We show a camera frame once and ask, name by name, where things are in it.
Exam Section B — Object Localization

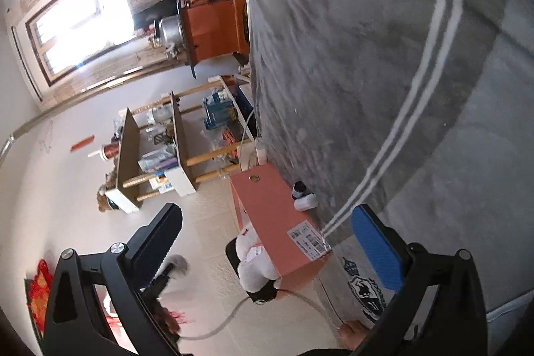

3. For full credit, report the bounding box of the white plush dog toy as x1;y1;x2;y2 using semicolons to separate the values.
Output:
235;224;281;293

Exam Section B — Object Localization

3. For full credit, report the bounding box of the small dark dropper bottle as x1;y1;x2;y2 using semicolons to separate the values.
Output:
291;181;307;200

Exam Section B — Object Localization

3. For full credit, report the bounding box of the pink storage box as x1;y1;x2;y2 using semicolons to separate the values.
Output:
229;163;330;292

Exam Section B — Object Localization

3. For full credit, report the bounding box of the white plastic bottle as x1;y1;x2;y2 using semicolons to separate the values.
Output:
294;193;319;212

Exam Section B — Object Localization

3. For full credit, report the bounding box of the wooden shelf rack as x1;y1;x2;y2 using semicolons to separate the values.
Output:
95;75;255;213

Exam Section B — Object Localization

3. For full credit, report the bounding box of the grey blanket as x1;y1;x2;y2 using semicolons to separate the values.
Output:
249;0;533;355

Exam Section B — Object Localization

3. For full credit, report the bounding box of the window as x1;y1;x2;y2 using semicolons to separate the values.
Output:
24;0;139;88

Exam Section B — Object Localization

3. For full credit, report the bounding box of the metal pot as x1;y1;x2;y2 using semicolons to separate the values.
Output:
153;14;185;58

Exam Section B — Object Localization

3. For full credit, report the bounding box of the orange wooden cabinet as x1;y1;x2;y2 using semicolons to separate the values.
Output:
178;0;250;78

